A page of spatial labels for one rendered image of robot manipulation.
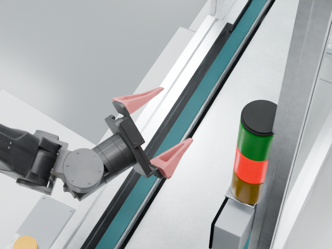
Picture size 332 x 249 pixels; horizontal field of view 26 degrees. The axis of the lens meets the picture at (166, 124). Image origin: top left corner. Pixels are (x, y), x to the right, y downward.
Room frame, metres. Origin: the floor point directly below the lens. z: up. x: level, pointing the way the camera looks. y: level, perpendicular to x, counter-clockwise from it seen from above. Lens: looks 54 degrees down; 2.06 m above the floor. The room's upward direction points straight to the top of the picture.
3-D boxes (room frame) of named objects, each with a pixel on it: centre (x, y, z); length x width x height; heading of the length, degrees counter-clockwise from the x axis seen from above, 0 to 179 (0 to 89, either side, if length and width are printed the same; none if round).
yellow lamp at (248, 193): (0.48, -0.11, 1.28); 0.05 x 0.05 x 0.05
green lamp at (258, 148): (0.48, -0.11, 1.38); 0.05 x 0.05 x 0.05
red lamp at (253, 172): (0.48, -0.11, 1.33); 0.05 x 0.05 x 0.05
